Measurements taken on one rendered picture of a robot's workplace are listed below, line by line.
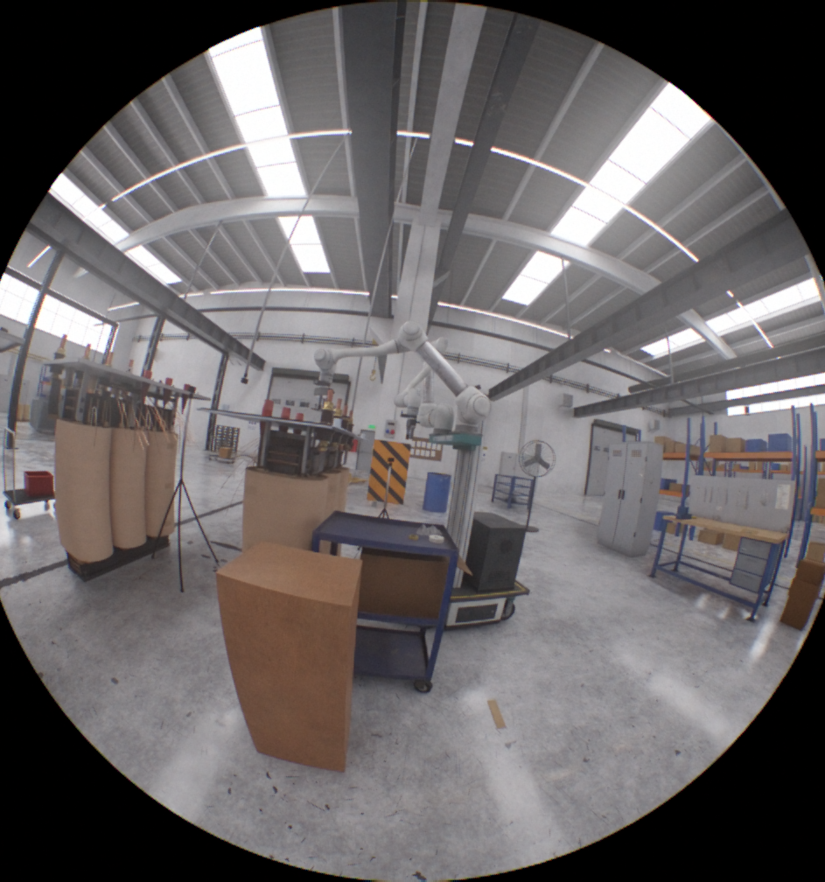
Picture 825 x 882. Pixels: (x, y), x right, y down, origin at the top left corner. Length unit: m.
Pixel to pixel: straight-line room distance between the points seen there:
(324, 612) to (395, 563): 0.65
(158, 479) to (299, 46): 9.74
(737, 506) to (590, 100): 9.19
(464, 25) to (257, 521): 7.63
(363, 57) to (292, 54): 6.44
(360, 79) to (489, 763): 4.98
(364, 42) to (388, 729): 4.87
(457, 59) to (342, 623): 7.52
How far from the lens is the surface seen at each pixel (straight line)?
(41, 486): 4.27
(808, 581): 4.03
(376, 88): 3.71
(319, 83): 9.92
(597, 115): 9.90
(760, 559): 3.85
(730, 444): 7.93
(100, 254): 9.56
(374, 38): 3.57
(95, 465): 2.35
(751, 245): 6.49
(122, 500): 2.62
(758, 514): 4.53
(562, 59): 9.13
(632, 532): 5.30
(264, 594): 0.76
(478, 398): 1.64
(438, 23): 8.70
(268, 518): 1.60
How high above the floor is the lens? 1.29
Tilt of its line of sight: 2 degrees up
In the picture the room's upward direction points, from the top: 8 degrees clockwise
